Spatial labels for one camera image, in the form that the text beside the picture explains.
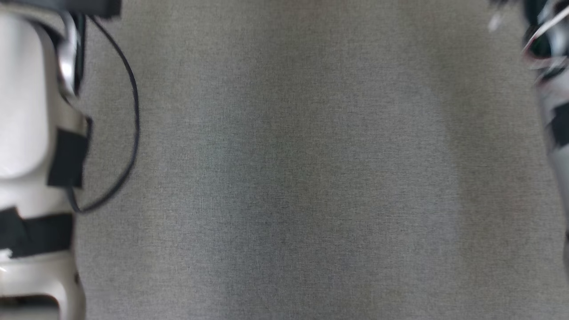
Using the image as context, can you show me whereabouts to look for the white right arm cable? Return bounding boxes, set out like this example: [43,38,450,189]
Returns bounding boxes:
[521,7,569,69]

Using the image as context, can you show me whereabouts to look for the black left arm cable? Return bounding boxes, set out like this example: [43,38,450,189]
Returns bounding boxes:
[66,16,141,214]

